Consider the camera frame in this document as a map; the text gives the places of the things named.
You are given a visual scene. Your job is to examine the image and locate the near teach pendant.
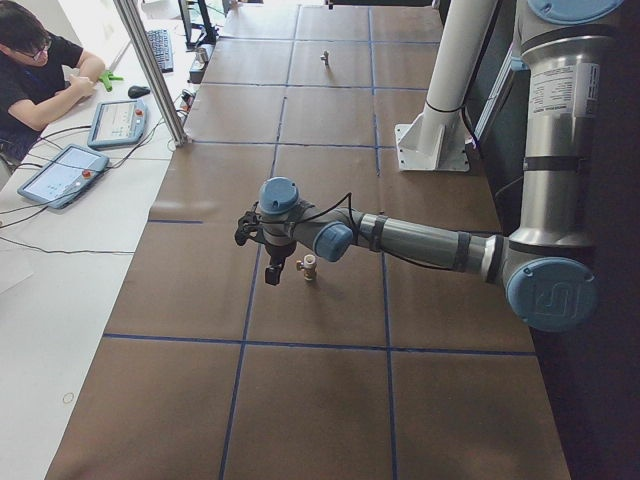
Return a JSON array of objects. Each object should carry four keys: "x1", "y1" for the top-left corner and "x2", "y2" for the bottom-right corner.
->
[{"x1": 17, "y1": 144, "x2": 110, "y2": 210}]

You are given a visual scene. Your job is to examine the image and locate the steel cylinder weight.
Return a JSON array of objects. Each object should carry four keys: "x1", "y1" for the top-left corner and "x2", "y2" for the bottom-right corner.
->
[{"x1": 196, "y1": 46, "x2": 209, "y2": 64}]

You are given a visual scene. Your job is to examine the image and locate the black computer mouse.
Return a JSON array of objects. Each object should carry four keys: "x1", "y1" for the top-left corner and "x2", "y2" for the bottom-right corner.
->
[{"x1": 127, "y1": 85, "x2": 151, "y2": 99}]

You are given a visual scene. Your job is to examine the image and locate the orange black connector strip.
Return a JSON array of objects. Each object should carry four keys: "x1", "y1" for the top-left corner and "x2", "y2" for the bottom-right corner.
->
[{"x1": 180, "y1": 89, "x2": 195, "y2": 112}]

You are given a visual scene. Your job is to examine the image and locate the aluminium frame post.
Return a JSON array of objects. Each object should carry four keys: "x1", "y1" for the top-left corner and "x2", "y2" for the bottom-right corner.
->
[{"x1": 114, "y1": 0, "x2": 188, "y2": 147}]

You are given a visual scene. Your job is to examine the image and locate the brass valve white PPR ends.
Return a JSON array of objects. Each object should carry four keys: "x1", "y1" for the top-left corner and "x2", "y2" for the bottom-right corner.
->
[{"x1": 296, "y1": 254, "x2": 317, "y2": 282}]

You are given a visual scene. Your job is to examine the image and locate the seated person black shirt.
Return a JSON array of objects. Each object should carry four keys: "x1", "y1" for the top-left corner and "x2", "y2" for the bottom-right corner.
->
[{"x1": 1, "y1": 1, "x2": 106, "y2": 166}]

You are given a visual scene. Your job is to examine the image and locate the teach pendant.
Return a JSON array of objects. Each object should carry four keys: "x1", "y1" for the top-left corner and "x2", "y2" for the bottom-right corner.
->
[
  {"x1": 87, "y1": 98, "x2": 147, "y2": 150},
  {"x1": 17, "y1": 144, "x2": 110, "y2": 210}
]

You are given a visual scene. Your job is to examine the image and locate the far teach pendant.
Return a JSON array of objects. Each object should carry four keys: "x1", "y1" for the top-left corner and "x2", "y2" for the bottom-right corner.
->
[{"x1": 87, "y1": 98, "x2": 147, "y2": 150}]

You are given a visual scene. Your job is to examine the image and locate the green plastic clamp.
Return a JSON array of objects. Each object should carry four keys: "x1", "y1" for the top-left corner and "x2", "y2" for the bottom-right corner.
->
[{"x1": 98, "y1": 70, "x2": 124, "y2": 92}]

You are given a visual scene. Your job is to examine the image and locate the black keyboard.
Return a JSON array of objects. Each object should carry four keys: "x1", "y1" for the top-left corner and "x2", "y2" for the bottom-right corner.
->
[{"x1": 146, "y1": 29, "x2": 174, "y2": 73}]

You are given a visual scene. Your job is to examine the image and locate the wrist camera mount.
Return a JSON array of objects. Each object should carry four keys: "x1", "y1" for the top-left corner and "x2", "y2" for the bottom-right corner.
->
[{"x1": 234, "y1": 202, "x2": 264, "y2": 246}]

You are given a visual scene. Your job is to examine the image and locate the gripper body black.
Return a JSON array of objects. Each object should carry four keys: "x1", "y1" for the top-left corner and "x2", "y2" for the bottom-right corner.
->
[{"x1": 264, "y1": 235, "x2": 296, "y2": 259}]

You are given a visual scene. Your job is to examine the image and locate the white pedestal column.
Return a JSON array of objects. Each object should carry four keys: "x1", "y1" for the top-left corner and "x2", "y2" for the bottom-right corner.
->
[{"x1": 395, "y1": 0, "x2": 498, "y2": 172}]

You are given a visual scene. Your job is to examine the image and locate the black camera cable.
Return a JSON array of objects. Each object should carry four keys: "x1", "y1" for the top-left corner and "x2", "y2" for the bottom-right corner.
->
[{"x1": 289, "y1": 193, "x2": 491, "y2": 274}]

